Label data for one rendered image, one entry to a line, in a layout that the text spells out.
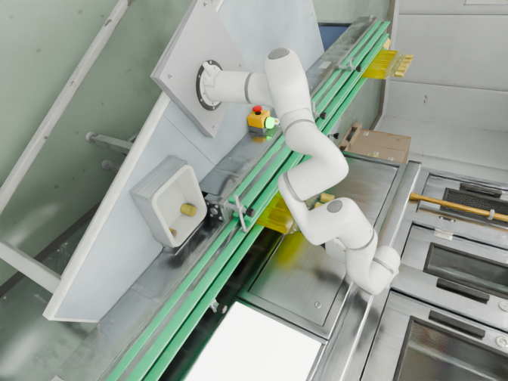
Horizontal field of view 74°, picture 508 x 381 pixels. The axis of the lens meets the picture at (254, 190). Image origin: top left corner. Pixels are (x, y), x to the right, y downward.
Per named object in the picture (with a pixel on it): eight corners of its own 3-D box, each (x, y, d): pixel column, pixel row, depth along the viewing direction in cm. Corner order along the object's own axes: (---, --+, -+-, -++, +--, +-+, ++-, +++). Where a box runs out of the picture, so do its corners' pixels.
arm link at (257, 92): (250, 113, 104) (298, 118, 97) (238, 76, 94) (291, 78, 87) (263, 93, 108) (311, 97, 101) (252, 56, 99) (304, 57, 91)
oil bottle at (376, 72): (351, 76, 201) (401, 81, 188) (352, 67, 198) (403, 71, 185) (354, 72, 205) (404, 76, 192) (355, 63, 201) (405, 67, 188)
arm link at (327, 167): (269, 136, 84) (278, 178, 75) (317, 106, 79) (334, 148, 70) (295, 165, 93) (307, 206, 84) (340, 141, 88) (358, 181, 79)
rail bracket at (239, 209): (225, 227, 119) (255, 238, 113) (215, 193, 107) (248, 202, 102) (230, 221, 120) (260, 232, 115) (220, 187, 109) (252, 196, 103)
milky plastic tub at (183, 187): (156, 241, 109) (176, 250, 105) (128, 191, 94) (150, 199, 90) (189, 205, 119) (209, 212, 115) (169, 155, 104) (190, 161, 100)
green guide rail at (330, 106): (232, 216, 120) (251, 223, 117) (231, 214, 120) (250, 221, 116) (376, 34, 222) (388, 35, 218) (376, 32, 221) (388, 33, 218)
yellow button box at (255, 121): (248, 131, 141) (263, 134, 138) (245, 115, 136) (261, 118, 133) (256, 122, 145) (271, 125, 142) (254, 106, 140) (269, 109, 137)
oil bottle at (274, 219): (243, 220, 129) (293, 237, 119) (240, 210, 126) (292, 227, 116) (250, 209, 133) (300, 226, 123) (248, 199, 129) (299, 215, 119)
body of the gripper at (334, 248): (363, 259, 111) (334, 243, 118) (365, 240, 104) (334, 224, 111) (350, 275, 108) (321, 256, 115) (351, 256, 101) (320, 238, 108)
